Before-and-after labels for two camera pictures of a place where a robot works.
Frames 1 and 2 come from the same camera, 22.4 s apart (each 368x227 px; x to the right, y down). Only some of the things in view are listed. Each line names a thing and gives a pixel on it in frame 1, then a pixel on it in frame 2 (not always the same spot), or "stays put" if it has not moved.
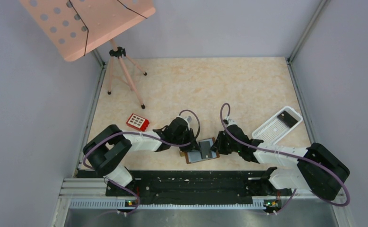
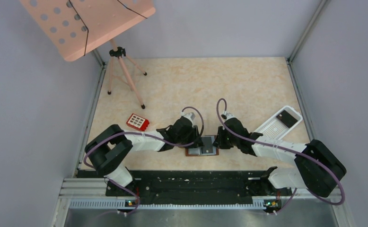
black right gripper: [221, 143] to [220, 139]
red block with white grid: [138, 122] stays put
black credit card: [287, 118] stays put
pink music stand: [71, 26] stays put
